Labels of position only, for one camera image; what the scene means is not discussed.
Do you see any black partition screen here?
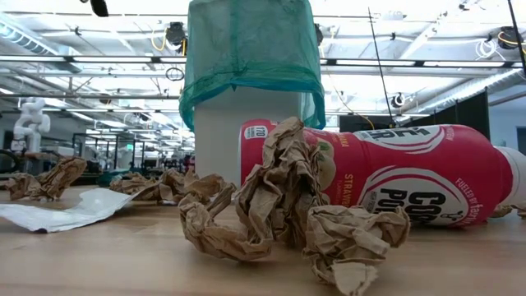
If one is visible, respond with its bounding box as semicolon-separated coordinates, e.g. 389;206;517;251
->
396;88;491;140

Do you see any thin black hanging cable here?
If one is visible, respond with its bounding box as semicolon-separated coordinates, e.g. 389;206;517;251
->
367;7;396;125
506;0;526;77

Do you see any distant black shelving frame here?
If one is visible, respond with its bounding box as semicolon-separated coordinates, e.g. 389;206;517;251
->
72;132;194;172

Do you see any yellow hanging cable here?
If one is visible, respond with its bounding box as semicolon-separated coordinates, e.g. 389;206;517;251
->
335;88;377;132

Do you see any ceiling light rail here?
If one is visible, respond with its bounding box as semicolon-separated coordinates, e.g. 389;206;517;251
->
0;54;526;69

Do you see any red protein shake bottle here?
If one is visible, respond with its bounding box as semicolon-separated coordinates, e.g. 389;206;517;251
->
238;118;526;228

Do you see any white plastic trash bin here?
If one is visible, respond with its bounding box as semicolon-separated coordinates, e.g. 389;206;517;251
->
192;0;307;188

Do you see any teal plastic trash bag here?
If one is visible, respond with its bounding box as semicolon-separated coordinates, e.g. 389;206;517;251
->
179;0;327;132

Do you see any silver ventilation duct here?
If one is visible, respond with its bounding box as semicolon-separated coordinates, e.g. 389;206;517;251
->
0;22;83;75
404;67;526;114

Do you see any distant wooden workbench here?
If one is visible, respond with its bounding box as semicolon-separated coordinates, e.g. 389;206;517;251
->
0;148;90;178

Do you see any white paper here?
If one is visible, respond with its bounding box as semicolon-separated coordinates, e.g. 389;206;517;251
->
0;187;143;234

